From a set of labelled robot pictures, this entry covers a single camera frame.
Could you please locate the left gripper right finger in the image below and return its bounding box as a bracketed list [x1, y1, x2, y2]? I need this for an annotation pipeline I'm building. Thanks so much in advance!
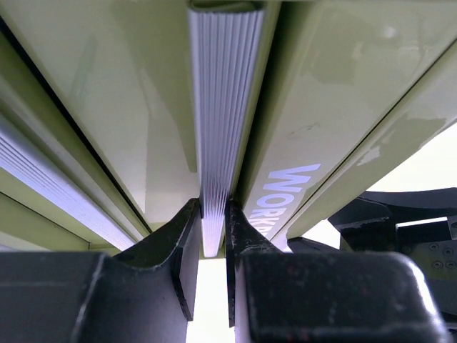
[224, 199, 282, 327]

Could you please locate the green Workpro drawer chest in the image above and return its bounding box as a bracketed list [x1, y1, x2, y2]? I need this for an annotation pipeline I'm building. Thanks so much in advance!
[1, 1, 456, 257]

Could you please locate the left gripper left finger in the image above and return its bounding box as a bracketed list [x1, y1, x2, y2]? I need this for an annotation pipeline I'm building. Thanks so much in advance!
[114, 198, 200, 320]

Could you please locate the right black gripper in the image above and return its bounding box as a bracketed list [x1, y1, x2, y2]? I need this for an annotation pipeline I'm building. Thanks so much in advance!
[287, 188, 456, 342]

